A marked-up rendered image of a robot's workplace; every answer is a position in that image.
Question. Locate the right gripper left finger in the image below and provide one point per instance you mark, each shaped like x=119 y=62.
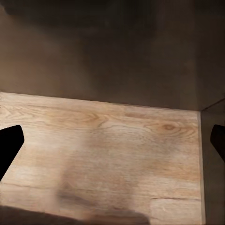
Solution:
x=11 y=140

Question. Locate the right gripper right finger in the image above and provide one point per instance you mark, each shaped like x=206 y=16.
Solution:
x=217 y=139

